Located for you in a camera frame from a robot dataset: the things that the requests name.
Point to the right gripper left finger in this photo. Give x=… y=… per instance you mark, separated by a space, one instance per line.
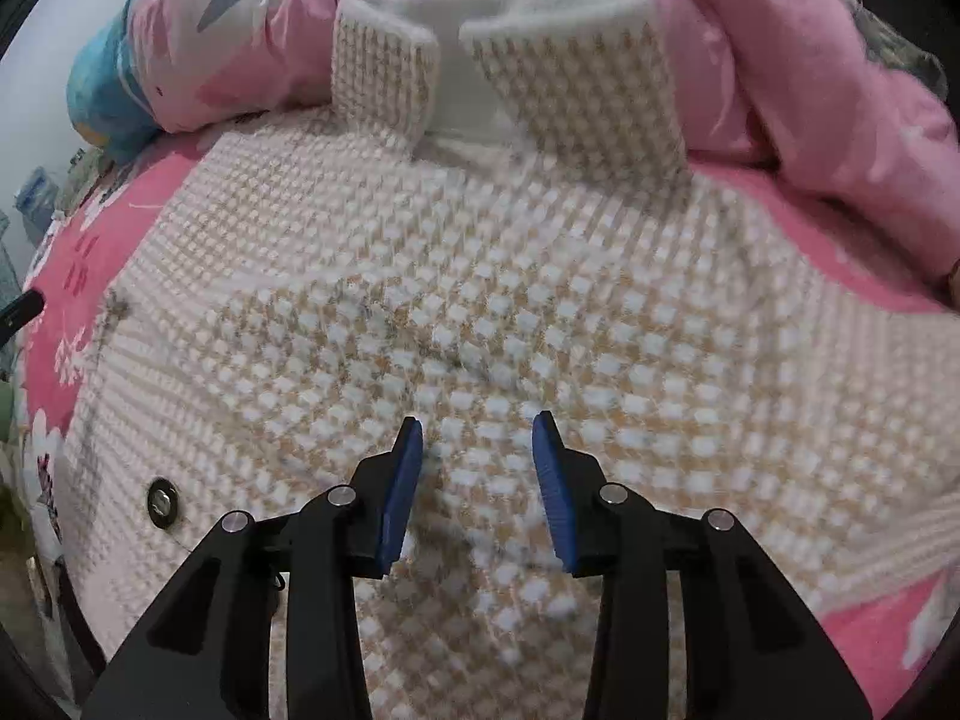
x=202 y=648

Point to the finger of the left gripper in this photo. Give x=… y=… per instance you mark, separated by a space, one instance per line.
x=16 y=315

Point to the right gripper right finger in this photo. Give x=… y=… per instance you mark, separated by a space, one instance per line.
x=752 y=647

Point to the beige white houndstooth coat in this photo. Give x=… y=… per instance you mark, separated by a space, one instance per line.
x=587 y=177

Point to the pink floral bed sheet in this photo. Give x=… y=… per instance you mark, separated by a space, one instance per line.
x=82 y=292

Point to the pink floral quilt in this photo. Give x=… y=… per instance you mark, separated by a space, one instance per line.
x=754 y=80

